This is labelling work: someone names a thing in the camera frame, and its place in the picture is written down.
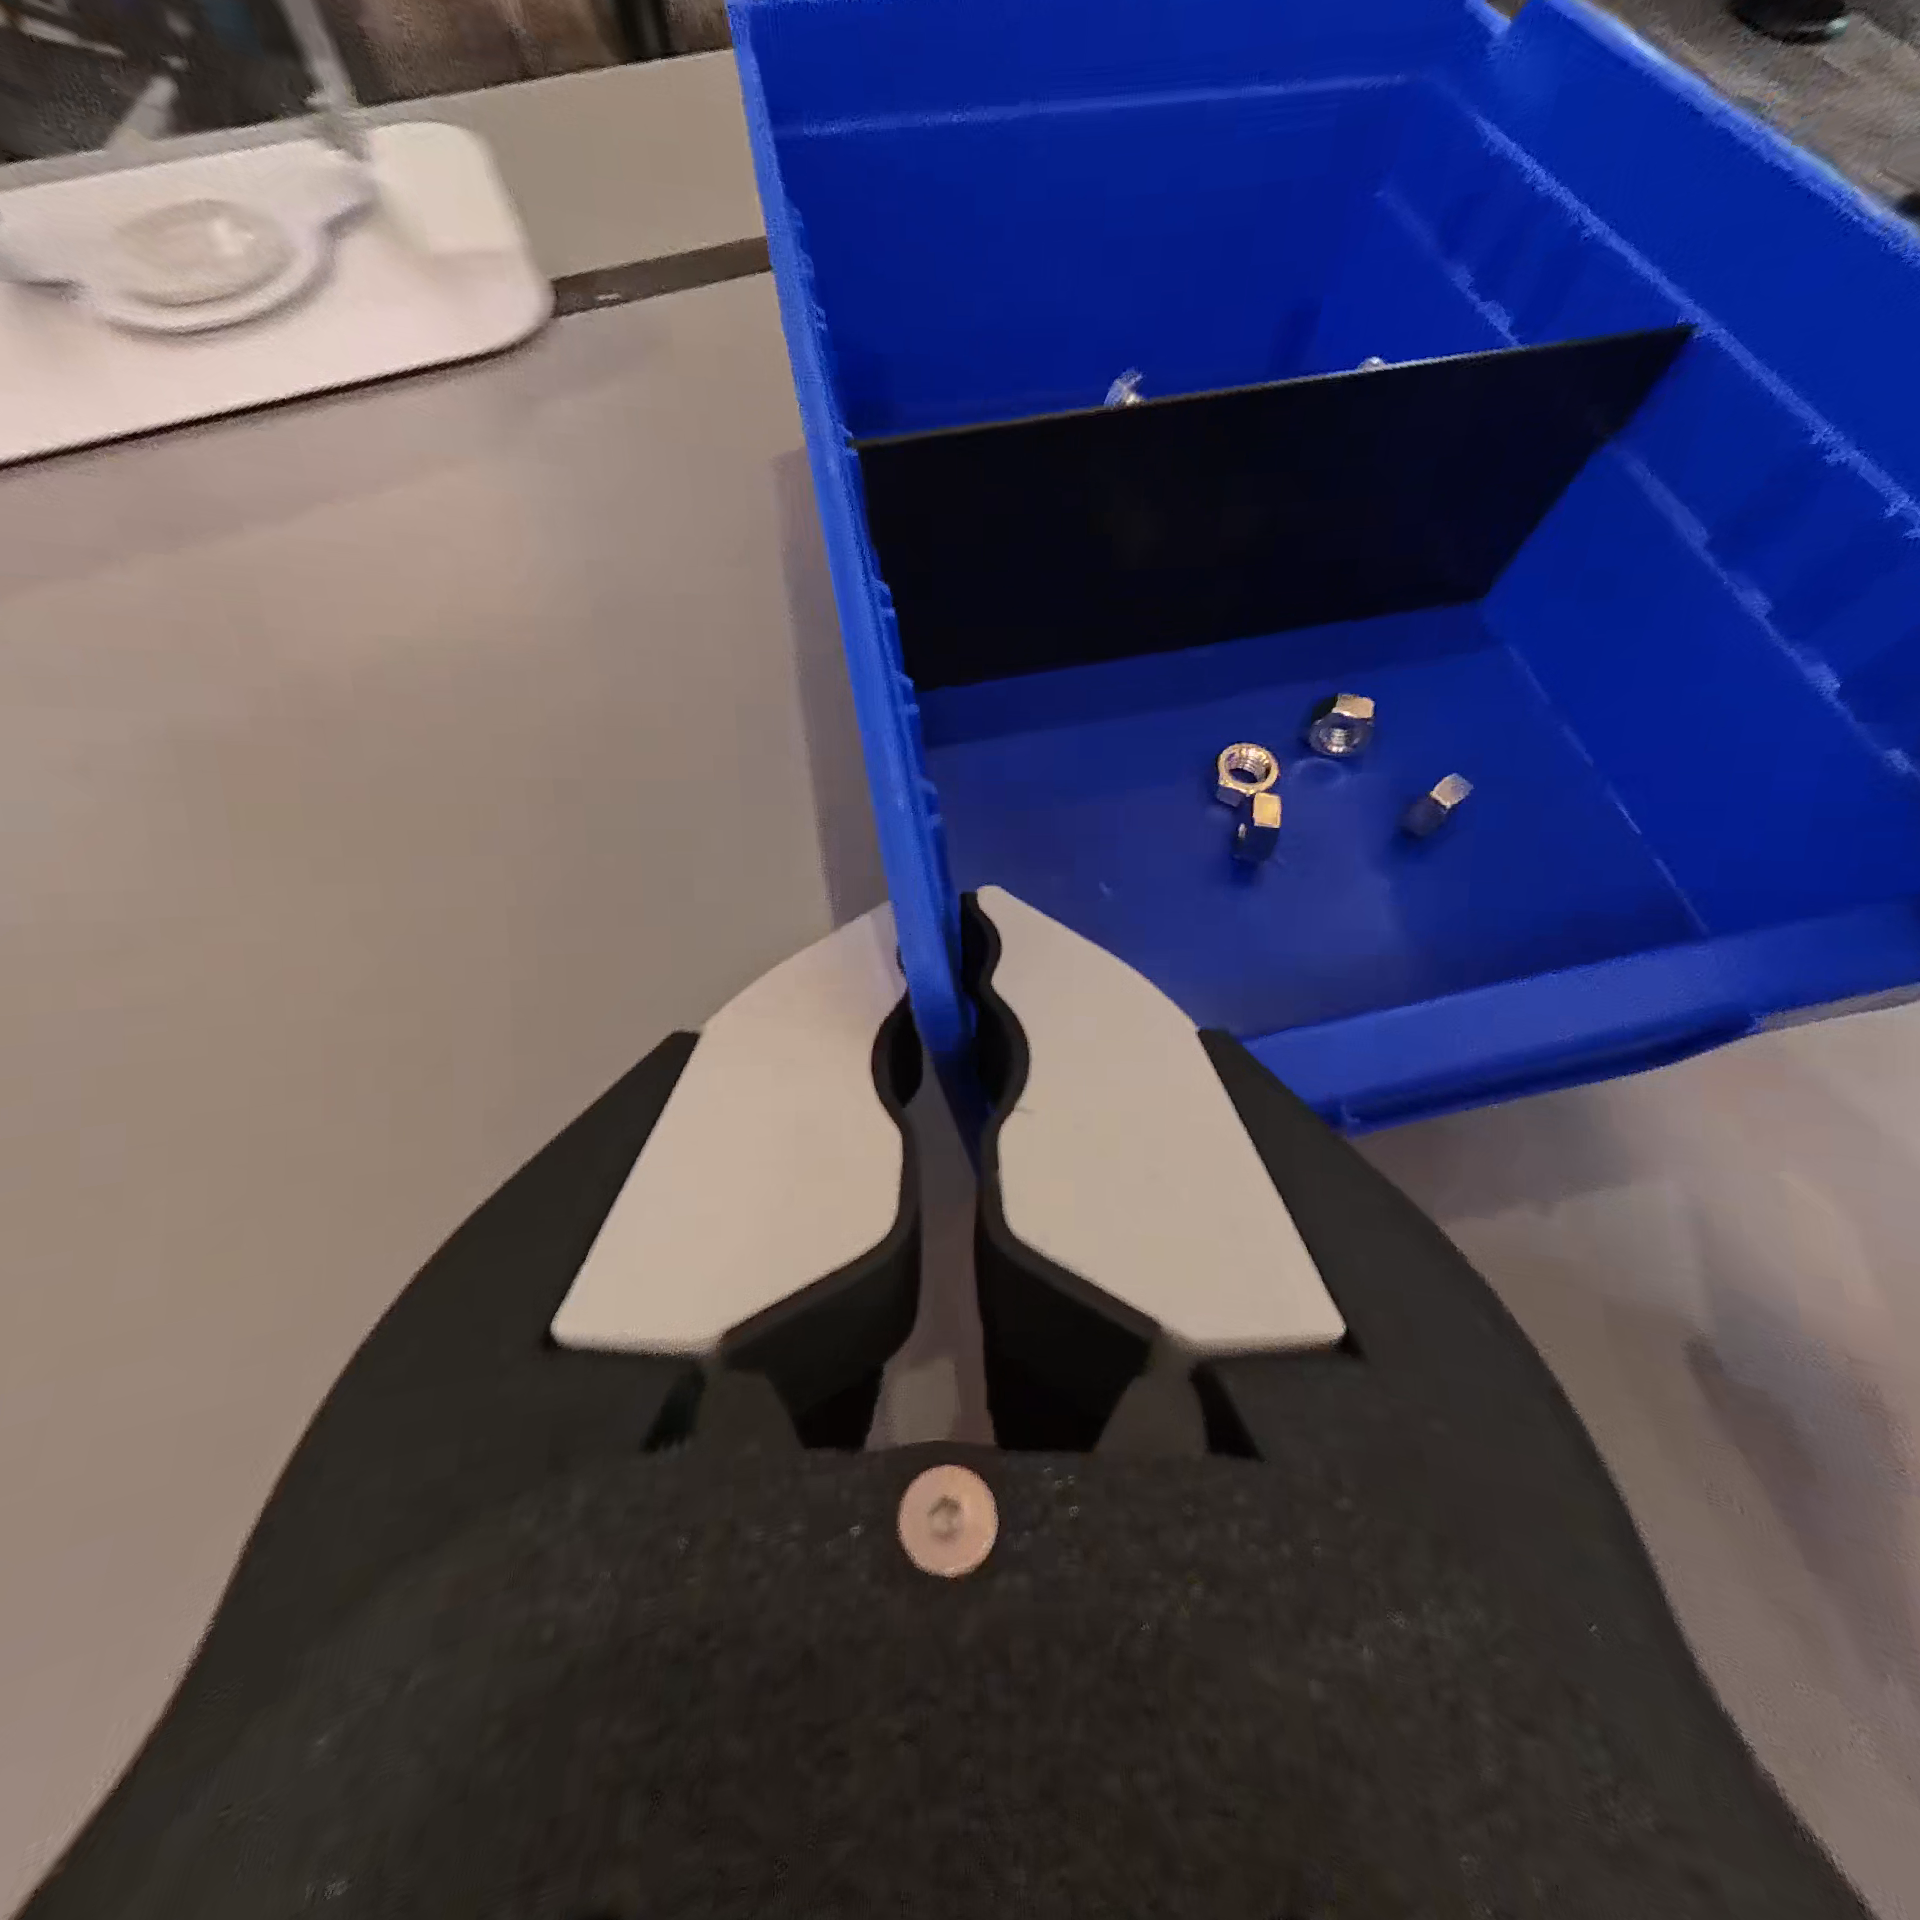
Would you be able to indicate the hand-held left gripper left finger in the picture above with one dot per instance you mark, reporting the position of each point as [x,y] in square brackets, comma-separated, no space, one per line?
[721,1184]

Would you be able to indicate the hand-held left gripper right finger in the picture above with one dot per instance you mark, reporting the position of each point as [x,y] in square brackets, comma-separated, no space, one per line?
[1155,1184]

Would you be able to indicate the steel hex nut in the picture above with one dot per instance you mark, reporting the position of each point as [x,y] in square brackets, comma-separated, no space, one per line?
[1245,772]
[1258,834]
[1342,726]
[1437,806]

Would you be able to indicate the blue plastic parts bin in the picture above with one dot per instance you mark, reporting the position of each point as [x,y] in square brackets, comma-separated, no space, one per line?
[1499,930]

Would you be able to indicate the black bin divider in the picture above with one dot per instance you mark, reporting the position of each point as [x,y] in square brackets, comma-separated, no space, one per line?
[1201,523]

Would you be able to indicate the white document stand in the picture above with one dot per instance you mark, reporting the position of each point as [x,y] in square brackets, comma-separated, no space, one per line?
[405,283]

